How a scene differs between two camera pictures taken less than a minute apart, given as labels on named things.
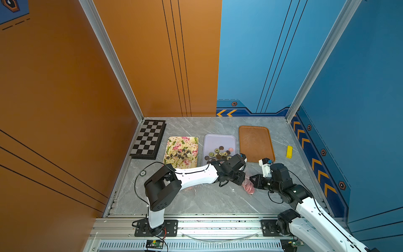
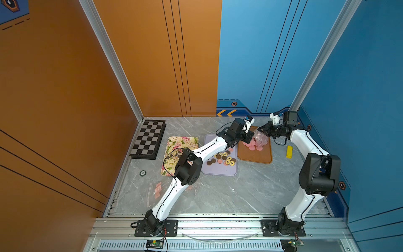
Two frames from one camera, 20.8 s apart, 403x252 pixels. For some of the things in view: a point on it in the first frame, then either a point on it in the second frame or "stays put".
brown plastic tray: (255, 143) stays put
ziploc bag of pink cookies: (248, 186) → (261, 138)
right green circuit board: (290, 245) stays put
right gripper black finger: (259, 181) → (267, 128)
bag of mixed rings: (220, 155) stays put
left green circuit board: (156, 244) stays put
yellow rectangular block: (289, 151) stays put
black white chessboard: (147, 144) stays put
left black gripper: (241, 180) → (250, 135)
